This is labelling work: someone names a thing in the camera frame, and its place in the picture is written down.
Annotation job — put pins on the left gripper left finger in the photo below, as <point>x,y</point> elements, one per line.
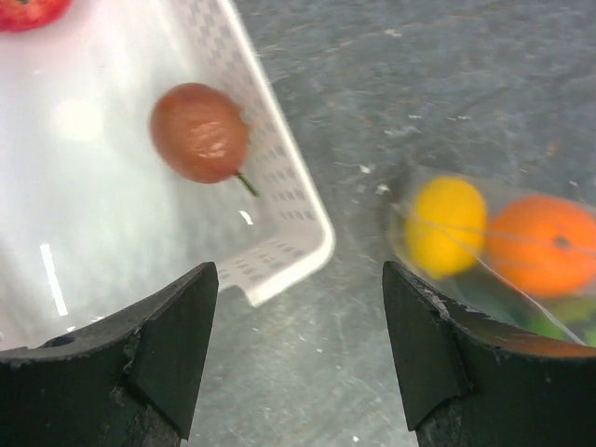
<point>130,379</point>

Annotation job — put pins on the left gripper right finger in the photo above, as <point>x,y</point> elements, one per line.
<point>469,380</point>

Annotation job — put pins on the green watermelon toy ball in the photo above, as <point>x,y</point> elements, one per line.
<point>574,320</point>

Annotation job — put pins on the clear orange zip top bag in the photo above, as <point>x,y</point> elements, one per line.
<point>478,287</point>

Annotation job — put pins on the orange toy fruit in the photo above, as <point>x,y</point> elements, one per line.
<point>542,245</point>

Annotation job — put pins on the yellow toy lemon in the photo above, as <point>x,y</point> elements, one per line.
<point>444,229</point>

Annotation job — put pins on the white perforated plastic basket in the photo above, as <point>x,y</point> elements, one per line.
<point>92,220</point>

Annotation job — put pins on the brown toy fruit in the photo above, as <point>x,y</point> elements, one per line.
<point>200,133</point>

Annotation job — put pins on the pink red toy fruit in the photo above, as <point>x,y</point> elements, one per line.
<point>27,15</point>

